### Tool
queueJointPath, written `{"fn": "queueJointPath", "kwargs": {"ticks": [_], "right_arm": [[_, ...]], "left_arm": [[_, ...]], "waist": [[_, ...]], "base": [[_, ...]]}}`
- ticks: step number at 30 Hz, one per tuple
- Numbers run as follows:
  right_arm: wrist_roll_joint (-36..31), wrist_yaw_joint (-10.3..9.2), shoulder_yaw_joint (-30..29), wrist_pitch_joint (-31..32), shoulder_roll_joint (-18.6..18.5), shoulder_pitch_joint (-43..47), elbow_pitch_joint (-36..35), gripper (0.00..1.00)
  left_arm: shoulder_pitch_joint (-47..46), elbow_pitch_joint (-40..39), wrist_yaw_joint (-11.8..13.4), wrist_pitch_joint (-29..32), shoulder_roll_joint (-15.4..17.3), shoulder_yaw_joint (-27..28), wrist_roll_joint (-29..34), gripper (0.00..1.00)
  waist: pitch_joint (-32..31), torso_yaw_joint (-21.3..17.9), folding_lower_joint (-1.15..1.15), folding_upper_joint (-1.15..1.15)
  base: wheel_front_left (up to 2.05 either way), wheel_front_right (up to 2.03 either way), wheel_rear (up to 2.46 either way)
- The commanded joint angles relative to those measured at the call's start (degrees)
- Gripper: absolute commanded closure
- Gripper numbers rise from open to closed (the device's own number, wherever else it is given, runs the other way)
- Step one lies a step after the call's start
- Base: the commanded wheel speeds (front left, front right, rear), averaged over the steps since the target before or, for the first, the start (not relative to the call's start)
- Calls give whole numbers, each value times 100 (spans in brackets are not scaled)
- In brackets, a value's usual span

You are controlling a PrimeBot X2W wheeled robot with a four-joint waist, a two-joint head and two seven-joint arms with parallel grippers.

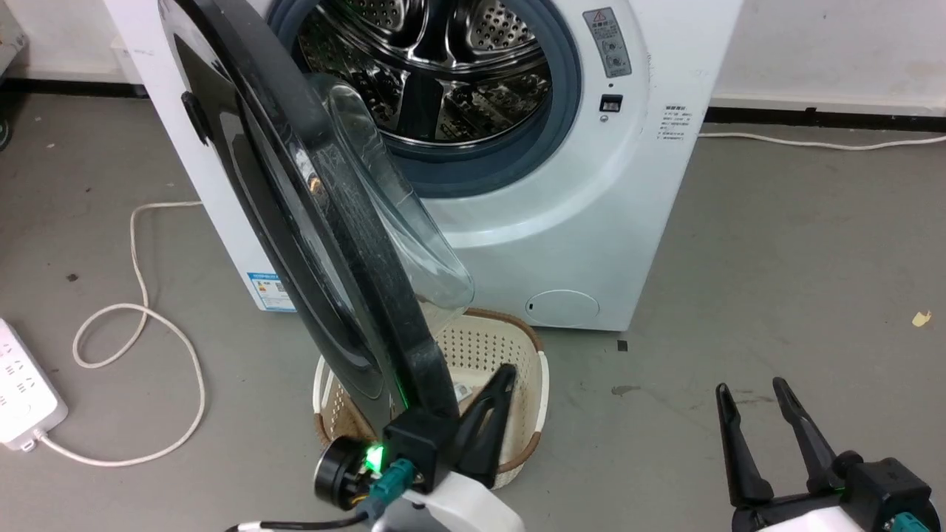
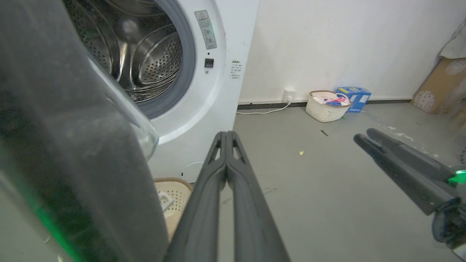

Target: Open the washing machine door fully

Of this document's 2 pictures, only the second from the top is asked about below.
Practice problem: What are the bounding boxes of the dark grey washing machine door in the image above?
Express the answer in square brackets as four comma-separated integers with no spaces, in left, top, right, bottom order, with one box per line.
[0,0,170,262]

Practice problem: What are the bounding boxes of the grey warning label sticker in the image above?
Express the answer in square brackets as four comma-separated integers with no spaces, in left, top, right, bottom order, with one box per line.
[194,10,217,50]

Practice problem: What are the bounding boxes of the white power cable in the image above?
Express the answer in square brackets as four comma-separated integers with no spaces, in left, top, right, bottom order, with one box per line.
[236,102,292,115]

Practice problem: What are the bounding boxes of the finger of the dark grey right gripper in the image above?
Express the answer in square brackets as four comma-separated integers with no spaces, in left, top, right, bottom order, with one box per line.
[366,128,455,182]
[354,134,455,216]

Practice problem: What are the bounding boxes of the thin white hose loop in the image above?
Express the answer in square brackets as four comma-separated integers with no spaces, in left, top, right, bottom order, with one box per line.
[180,162,204,179]

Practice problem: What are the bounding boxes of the white laundry basket brown rim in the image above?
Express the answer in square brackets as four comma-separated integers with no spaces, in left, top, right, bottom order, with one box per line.
[305,90,353,123]

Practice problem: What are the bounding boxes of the white wall plug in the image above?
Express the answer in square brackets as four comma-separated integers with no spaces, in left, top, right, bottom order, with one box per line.
[282,87,297,104]

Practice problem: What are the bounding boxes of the white washing machine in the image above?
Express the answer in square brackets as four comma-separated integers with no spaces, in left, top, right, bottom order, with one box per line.
[62,0,261,183]

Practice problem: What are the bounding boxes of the pink and white clothes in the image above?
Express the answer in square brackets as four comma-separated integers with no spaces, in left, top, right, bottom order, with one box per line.
[313,92,350,107]

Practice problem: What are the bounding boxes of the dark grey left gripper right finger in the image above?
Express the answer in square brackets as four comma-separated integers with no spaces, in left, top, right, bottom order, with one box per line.
[226,131,291,262]

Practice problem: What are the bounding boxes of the blue cardboard box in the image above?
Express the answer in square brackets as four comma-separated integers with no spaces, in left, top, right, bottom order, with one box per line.
[336,87,372,113]

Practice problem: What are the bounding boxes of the brown patterned cardboard box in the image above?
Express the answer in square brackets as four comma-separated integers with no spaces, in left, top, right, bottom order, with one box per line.
[411,57,466,115]

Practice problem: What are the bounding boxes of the cream plastic laundry basket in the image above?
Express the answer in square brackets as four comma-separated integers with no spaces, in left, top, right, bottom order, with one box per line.
[154,177,193,241]

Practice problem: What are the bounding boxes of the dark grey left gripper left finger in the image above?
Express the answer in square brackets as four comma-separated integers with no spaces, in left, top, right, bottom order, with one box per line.
[163,131,228,262]

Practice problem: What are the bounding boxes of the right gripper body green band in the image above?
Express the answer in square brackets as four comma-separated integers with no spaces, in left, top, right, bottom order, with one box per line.
[432,164,466,251]

